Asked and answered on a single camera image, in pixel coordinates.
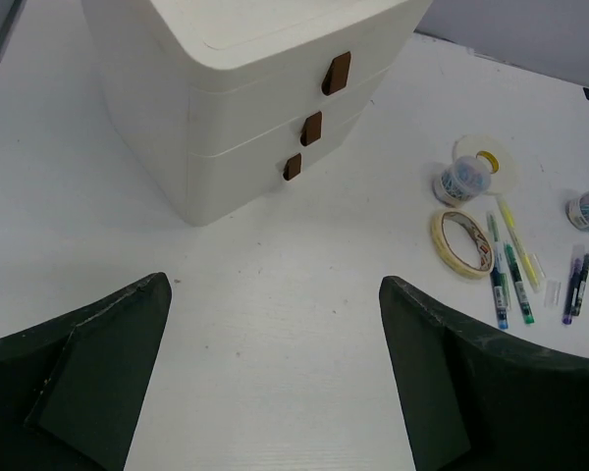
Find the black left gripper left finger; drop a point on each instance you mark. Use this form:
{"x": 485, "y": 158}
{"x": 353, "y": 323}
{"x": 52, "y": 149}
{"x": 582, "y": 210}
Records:
{"x": 72, "y": 388}

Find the blue gel pen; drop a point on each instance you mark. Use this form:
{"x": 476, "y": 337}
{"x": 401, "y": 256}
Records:
{"x": 498, "y": 290}

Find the light green pen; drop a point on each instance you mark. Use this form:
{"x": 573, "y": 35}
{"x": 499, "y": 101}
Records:
{"x": 493, "y": 226}

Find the wide white foam tape roll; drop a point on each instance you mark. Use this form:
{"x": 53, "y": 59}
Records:
{"x": 498, "y": 160}

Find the clear pen cap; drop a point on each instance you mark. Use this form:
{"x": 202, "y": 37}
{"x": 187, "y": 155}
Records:
{"x": 552, "y": 293}

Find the clear jar of paper clips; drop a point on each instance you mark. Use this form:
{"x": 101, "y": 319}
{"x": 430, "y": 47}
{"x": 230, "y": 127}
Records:
{"x": 466, "y": 178}

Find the purple gel pen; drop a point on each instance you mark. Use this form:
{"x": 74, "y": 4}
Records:
{"x": 577, "y": 258}

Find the yellow highlighter pen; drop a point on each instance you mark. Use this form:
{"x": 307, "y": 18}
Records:
{"x": 529, "y": 261}

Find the white drawer cabinet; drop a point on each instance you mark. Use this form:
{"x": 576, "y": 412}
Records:
{"x": 151, "y": 54}

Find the black gel pen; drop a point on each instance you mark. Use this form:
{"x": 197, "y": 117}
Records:
{"x": 581, "y": 286}

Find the beige masking tape roll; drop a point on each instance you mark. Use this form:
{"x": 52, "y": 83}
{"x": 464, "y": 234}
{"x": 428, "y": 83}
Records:
{"x": 461, "y": 243}

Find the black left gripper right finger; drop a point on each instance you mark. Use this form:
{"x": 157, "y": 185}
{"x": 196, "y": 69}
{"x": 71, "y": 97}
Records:
{"x": 476, "y": 398}

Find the green gel pen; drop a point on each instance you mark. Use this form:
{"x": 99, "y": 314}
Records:
{"x": 518, "y": 285}

